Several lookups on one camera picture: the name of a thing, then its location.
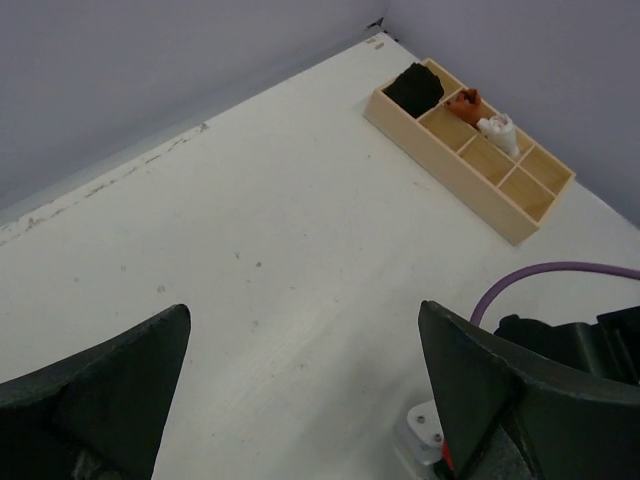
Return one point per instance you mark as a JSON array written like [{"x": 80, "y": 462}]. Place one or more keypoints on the orange rolled cloth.
[{"x": 467, "y": 106}]

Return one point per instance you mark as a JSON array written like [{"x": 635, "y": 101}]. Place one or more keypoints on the wooden compartment tray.
[{"x": 513, "y": 196}]

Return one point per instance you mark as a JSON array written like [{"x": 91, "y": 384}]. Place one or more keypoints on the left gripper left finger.
[{"x": 100, "y": 413}]

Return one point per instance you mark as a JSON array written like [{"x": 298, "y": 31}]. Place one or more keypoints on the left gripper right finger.
[{"x": 509, "y": 413}]

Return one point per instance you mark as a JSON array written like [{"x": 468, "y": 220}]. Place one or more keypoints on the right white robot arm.
[{"x": 607, "y": 349}]

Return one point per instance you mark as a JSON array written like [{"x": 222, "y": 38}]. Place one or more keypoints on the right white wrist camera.
[{"x": 418, "y": 440}]

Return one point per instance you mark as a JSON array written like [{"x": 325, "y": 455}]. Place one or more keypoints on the white rolled cloth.
[{"x": 500, "y": 130}]

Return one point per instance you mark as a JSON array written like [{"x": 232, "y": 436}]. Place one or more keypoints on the black rolled cloth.
[{"x": 416, "y": 90}]

